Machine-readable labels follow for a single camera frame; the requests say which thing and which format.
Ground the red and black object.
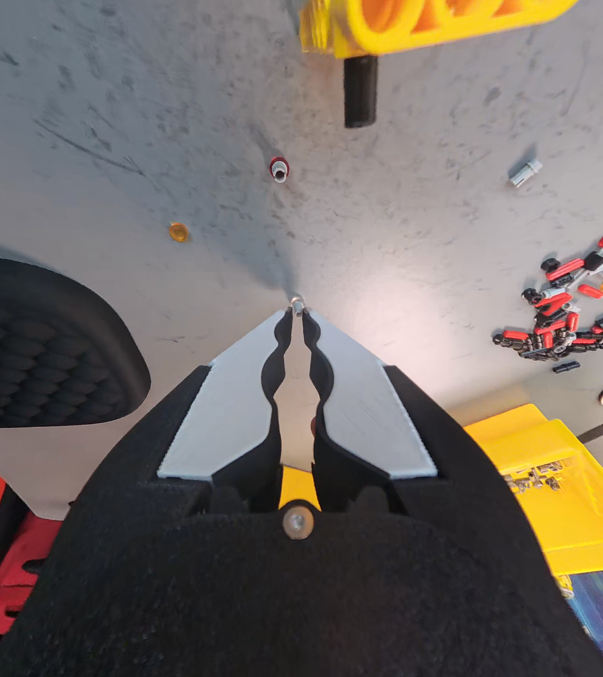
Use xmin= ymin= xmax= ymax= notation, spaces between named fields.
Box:
xmin=0 ymin=510 xmax=67 ymax=636

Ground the black lego pin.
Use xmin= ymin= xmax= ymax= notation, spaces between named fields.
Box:
xmin=343 ymin=52 xmax=380 ymax=130

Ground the yellow bin with lego parts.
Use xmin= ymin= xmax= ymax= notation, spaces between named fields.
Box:
xmin=279 ymin=403 xmax=603 ymax=578

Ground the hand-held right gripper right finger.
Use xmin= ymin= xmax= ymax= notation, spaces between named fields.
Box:
xmin=301 ymin=308 xmax=438 ymax=513

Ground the black mesh cushion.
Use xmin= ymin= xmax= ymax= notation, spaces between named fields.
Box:
xmin=0 ymin=254 xmax=153 ymax=429

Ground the yellow lego panel piece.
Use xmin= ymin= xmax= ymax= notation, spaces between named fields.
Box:
xmin=298 ymin=0 xmax=580 ymax=59

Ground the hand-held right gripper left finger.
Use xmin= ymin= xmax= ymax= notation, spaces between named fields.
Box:
xmin=158 ymin=308 xmax=293 ymax=513

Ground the pile of small lego connectors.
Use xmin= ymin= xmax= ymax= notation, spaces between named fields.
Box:
xmin=493 ymin=228 xmax=603 ymax=374

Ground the heap of blue grey lego parts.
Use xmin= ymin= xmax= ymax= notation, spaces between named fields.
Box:
xmin=502 ymin=459 xmax=564 ymax=493

